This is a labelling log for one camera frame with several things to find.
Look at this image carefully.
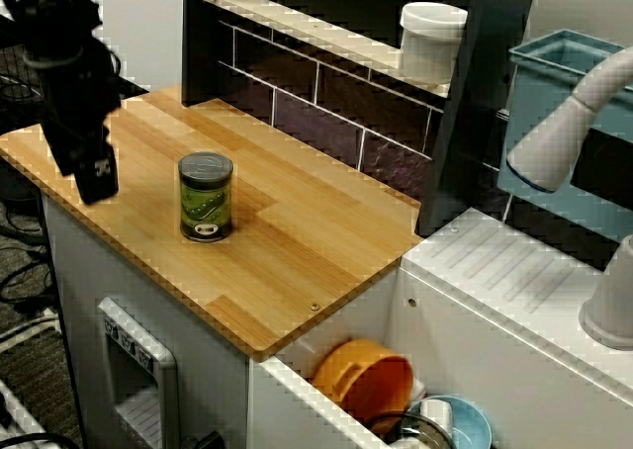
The white toy sink basin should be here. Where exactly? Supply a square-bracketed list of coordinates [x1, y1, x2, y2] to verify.
[248, 206, 633, 449]

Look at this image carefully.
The green pea can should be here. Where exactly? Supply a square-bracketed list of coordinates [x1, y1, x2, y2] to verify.
[177, 151, 234, 243]

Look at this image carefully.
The beige hutch shelf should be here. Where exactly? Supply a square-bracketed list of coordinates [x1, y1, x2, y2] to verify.
[189, 0, 454, 99]

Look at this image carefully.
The black floor cable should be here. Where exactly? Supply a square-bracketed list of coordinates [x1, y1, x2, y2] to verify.
[0, 221, 50, 247]

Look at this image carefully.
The light blue bowl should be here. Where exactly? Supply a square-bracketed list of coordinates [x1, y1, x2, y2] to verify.
[405, 394, 494, 449]

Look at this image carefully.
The blue plastic bin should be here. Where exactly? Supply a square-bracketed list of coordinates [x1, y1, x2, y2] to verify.
[497, 28, 633, 245]

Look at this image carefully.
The white cup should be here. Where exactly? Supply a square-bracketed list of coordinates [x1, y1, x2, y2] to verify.
[418, 398, 454, 438]

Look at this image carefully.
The wide dark hutch post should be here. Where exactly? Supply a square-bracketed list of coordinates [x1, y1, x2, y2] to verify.
[417, 0, 541, 237]

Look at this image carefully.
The grey toy faucet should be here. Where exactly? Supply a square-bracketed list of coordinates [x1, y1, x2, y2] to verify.
[504, 45, 633, 352]

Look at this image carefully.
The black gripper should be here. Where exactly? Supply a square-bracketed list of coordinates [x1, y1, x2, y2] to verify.
[37, 46, 124, 206]

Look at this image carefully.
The white toy kitchen cabinet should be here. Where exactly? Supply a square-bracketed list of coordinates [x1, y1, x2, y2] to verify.
[39, 191, 251, 449]

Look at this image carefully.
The dark tile backsplash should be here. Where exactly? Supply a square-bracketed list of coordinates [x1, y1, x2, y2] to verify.
[217, 18, 515, 223]

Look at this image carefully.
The orange plastic bowl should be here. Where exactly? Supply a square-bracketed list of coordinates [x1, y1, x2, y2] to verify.
[310, 338, 414, 426]

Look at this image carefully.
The white power strip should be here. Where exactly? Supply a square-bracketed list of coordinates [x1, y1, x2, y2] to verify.
[0, 377, 48, 449]
[0, 308, 60, 344]

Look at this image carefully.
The white lidded plastic jar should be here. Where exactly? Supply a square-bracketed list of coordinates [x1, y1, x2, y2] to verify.
[399, 2, 469, 87]

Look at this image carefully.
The grey ice dispenser panel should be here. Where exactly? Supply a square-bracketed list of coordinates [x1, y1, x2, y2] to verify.
[96, 297, 180, 449]

